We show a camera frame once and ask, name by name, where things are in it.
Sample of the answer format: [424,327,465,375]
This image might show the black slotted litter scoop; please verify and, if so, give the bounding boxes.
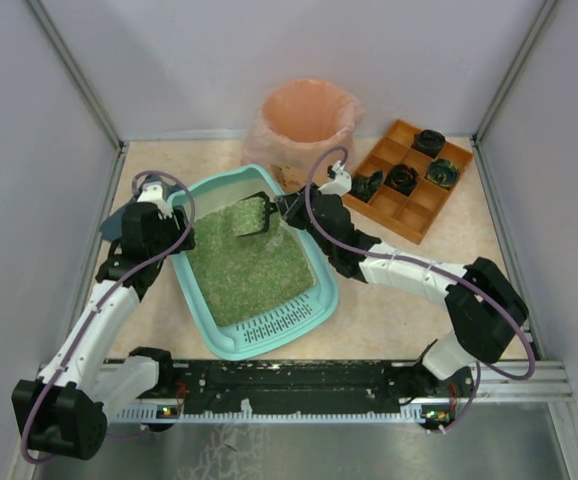
[230,191,278,237]

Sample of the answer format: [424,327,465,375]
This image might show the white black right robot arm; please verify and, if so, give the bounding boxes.
[273,187,530,381]

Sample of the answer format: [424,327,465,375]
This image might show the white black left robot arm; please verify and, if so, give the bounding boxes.
[11,200,196,465]

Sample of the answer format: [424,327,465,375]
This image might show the green cat litter pellets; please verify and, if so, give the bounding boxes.
[187,202,315,327]

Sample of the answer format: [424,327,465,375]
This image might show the dark green rolled sock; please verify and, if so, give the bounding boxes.
[350,170,383,203]

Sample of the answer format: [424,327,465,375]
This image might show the folded dark grey cloth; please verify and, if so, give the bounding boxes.
[99,172,186,241]

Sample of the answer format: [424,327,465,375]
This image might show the black orange rolled sock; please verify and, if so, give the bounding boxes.
[384,163,419,196]

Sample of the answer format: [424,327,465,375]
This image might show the orange bin with plastic liner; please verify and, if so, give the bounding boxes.
[240,78,365,193]

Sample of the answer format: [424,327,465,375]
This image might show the orange wooden compartment tray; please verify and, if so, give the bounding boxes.
[343,119,473,244]

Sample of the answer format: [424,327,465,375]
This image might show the blue yellow rolled sock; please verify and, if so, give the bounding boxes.
[425,158,460,190]

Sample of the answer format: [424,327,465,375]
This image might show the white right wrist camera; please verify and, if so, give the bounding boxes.
[318,161,352,196]

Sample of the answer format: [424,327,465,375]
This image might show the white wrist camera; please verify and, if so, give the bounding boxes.
[318,161,352,196]
[137,181,173,218]

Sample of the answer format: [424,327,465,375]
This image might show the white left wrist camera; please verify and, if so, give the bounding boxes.
[137,181,173,218]

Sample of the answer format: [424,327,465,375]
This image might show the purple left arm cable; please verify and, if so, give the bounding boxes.
[21,170,196,464]

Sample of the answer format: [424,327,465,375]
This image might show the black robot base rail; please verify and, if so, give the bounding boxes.
[139,360,479,431]

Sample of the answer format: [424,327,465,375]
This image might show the white slotted cable duct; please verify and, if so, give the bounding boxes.
[113,399,463,424]

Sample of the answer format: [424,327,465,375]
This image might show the aluminium frame rail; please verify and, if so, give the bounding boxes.
[93,360,570,401]

